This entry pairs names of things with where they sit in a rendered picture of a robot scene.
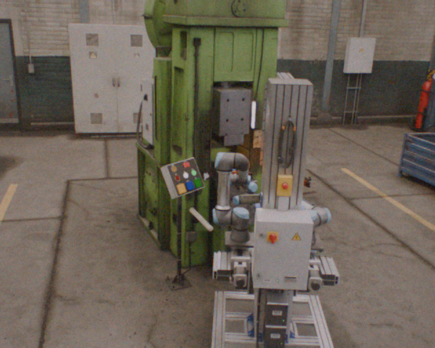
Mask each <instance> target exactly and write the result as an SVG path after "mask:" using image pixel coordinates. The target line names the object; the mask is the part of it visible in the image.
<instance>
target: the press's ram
mask: <svg viewBox="0 0 435 348"><path fill-rule="evenodd" d="M216 85H217V84H213V123H212V133H214V134H216V135H218V136H219V137H220V136H225V135H226V136H229V135H241V134H243V135H246V134H249V113H250V98H251V91H250V90H247V89H245V88H241V87H239V86H235V85H233V84H231V85H232V87H231V88H218V87H216Z"/></svg>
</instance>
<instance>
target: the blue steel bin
mask: <svg viewBox="0 0 435 348"><path fill-rule="evenodd" d="M403 172H405V173H407V174H409V175H413V176H414V177H417V178H418V179H420V180H423V181H425V182H427V183H428V184H431V185H433V186H435V133H408V132H405V133H404V138H403V146H402V151H401V155H400V164H399V168H398V174H397V176H399V177H403Z"/></svg>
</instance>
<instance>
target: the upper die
mask: <svg viewBox="0 0 435 348"><path fill-rule="evenodd" d="M212 139H213V140H215V141H216V142H218V143H220V144H221V145H223V146H231V145H239V144H244V135H243V134H241V135H229V136H226V135H225V136H220V137H219V136H218V135H216V134H214V133H212Z"/></svg>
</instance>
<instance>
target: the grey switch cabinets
mask: <svg viewBox="0 0 435 348"><path fill-rule="evenodd" d="M68 33H69V43H70V64H71V75H72V96H73V109H74V118H75V128H76V136H77V138H91V137H137V120H138V115H139V107H140V104H141V102H142V92H141V84H142V79H143V78H152V74H153V58H154V57H155V49H154V47H153V46H152V43H151V41H150V39H149V38H148V35H147V32H146V26H143V25H113V24H87V23H70V24H68Z"/></svg>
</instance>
